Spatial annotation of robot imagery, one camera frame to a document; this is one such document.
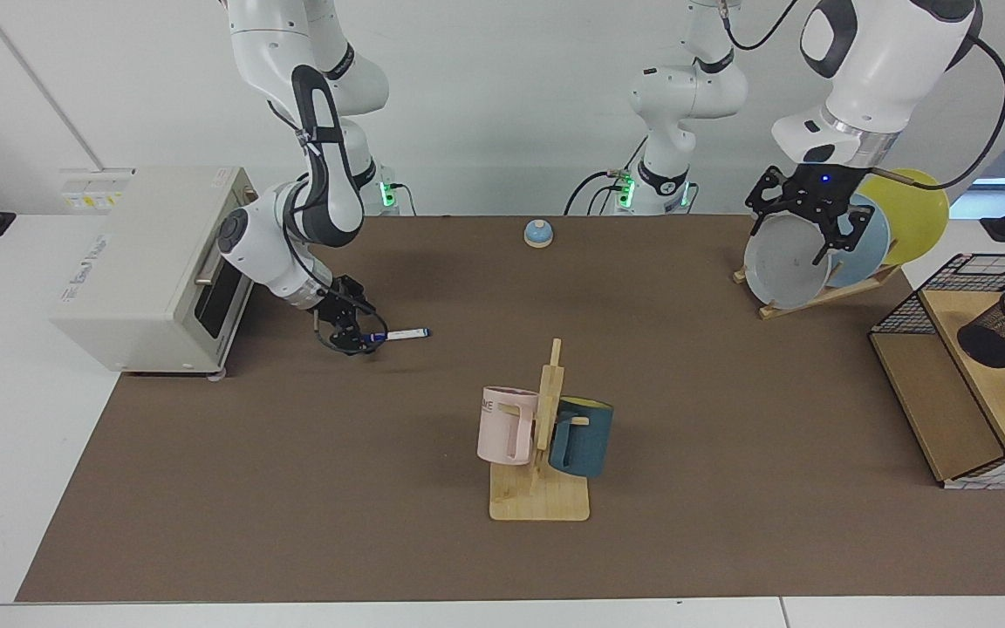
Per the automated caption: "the light blue plate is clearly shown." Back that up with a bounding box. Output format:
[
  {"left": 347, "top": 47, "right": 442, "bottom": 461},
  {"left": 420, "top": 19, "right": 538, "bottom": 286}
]
[{"left": 821, "top": 194, "right": 892, "bottom": 290}]

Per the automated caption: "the yellow plate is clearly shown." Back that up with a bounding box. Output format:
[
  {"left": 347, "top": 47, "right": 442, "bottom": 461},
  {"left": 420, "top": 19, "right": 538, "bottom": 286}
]
[{"left": 856, "top": 168, "right": 950, "bottom": 267}]

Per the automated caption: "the grey plate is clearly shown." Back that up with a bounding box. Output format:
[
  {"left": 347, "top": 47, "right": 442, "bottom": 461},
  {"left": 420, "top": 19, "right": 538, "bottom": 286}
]
[{"left": 744, "top": 214, "right": 835, "bottom": 311}]

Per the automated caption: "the wooden plate rack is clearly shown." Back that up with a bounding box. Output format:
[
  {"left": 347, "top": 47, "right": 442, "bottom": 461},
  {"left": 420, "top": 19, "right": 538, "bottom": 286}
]
[{"left": 734, "top": 262, "right": 900, "bottom": 321}]

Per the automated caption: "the brown table cloth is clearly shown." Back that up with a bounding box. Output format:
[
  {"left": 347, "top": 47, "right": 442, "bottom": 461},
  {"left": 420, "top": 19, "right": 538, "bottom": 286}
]
[{"left": 16, "top": 214, "right": 1005, "bottom": 603}]

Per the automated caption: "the pink cup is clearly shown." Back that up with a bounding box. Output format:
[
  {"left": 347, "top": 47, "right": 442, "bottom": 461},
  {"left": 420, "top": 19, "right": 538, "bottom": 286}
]
[{"left": 477, "top": 386, "right": 540, "bottom": 467}]

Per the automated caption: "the pale toaster oven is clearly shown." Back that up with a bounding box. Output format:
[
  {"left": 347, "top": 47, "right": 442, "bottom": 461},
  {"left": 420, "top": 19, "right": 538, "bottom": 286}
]
[{"left": 51, "top": 166, "right": 270, "bottom": 380}]

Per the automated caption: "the wooden cup stand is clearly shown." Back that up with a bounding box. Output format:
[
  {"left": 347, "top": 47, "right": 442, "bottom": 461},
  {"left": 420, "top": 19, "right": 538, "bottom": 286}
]
[{"left": 489, "top": 338, "right": 591, "bottom": 522}]

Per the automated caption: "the dark teal cup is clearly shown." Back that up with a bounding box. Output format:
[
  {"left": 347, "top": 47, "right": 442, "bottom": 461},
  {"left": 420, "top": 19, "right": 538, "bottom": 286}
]
[{"left": 548, "top": 397, "right": 615, "bottom": 479}]

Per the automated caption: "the wire basket with wooden floor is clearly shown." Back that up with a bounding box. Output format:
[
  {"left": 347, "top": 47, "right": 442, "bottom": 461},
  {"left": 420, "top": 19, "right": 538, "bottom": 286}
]
[{"left": 869, "top": 253, "right": 1005, "bottom": 491}]

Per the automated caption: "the black base cable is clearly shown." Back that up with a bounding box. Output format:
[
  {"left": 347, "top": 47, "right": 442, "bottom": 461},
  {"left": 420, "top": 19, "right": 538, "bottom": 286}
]
[{"left": 564, "top": 135, "right": 643, "bottom": 216}]

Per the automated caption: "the white wall socket box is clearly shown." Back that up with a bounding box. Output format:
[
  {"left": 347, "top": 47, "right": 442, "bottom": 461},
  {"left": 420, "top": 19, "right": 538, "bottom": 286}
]
[{"left": 60, "top": 168, "right": 135, "bottom": 215}]

